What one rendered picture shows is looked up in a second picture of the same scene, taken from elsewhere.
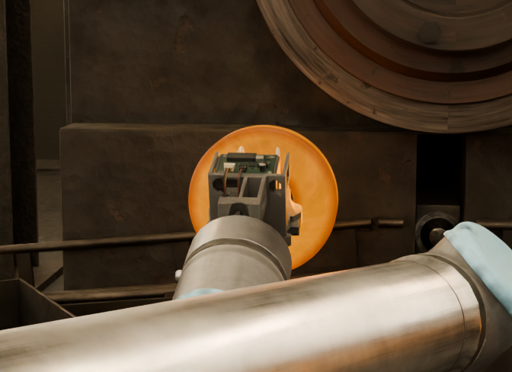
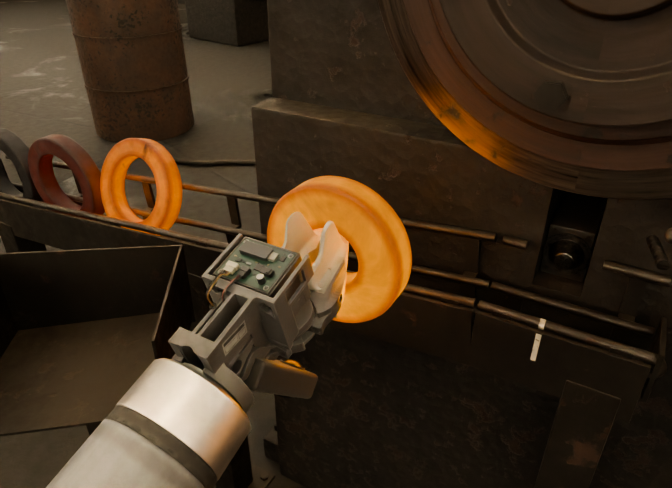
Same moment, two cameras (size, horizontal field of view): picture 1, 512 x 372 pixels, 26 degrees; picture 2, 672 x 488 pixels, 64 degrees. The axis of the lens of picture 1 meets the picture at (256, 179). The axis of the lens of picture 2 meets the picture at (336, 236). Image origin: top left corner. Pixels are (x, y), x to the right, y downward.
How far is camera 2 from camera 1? 74 cm
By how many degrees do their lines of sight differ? 31
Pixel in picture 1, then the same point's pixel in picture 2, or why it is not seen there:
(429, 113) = (556, 168)
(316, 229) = (378, 297)
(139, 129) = (307, 116)
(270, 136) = (336, 199)
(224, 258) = (100, 461)
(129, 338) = not seen: outside the picture
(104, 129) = (281, 113)
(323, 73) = (445, 106)
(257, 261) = (143, 471)
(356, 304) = not seen: outside the picture
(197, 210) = not seen: hidden behind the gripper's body
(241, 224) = (170, 387)
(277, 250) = (202, 432)
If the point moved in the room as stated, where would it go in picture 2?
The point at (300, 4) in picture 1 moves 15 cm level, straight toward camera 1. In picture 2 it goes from (422, 29) to (359, 60)
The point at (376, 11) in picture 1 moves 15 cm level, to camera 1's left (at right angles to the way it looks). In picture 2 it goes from (487, 58) to (320, 44)
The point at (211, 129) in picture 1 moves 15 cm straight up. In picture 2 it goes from (365, 126) to (368, 8)
